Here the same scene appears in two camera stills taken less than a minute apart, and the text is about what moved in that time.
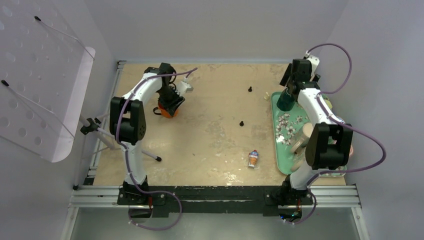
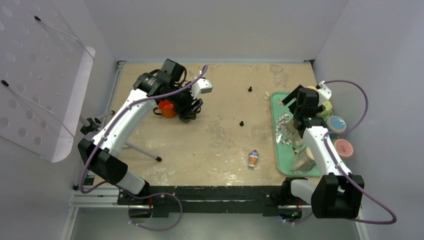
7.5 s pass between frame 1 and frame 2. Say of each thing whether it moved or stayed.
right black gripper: moved
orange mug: stayed
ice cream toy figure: stayed
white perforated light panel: stayed
